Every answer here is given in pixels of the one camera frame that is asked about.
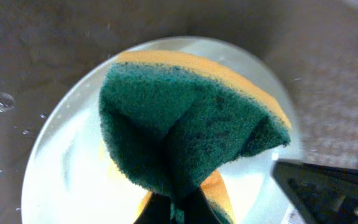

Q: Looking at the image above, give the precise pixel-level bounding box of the brown serving tray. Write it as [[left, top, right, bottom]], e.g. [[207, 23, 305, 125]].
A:
[[0, 0, 358, 223]]

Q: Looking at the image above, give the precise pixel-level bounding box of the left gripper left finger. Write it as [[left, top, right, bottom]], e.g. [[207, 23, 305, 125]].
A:
[[134, 192, 171, 224]]

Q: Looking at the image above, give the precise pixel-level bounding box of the pale green plate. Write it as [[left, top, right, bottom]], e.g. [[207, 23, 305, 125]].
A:
[[21, 37, 303, 223]]

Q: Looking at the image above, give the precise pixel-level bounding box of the green yellow sponge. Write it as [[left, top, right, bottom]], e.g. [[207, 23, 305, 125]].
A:
[[99, 50, 291, 223]]

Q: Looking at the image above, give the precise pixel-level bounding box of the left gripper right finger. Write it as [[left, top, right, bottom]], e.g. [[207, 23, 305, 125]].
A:
[[181, 187, 221, 224]]

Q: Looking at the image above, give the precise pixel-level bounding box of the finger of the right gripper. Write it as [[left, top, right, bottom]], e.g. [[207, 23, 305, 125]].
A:
[[272, 160, 358, 224]]

